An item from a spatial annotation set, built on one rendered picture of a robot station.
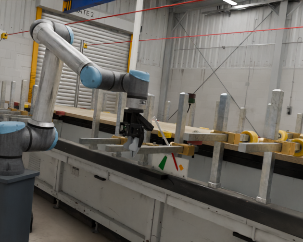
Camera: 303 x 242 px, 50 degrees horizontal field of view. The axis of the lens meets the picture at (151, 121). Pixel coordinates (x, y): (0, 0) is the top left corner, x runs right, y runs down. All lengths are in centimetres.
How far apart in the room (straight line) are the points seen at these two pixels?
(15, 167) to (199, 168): 100
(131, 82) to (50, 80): 63
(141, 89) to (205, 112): 956
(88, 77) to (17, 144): 67
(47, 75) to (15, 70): 765
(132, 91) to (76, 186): 169
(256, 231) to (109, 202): 134
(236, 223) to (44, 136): 113
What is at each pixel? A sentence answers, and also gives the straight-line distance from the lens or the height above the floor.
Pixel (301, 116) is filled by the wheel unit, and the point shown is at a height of 109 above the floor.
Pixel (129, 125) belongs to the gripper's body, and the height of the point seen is 96.
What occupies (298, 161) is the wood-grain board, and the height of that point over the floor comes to 88.
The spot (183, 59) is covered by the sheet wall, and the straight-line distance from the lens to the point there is 1193.
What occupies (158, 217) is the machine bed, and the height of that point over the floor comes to 35.
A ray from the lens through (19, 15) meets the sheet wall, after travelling 972.
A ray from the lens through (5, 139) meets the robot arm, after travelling 188.
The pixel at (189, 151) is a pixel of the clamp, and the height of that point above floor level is 84.
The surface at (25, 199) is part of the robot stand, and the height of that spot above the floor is 45.
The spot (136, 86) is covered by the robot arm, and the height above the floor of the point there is 113.
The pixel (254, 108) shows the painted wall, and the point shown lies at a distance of 988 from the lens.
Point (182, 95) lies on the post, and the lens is 171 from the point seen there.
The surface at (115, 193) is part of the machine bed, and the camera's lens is 253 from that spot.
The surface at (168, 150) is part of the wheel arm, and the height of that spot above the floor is 84.
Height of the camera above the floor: 106
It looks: 3 degrees down
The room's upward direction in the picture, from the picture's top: 7 degrees clockwise
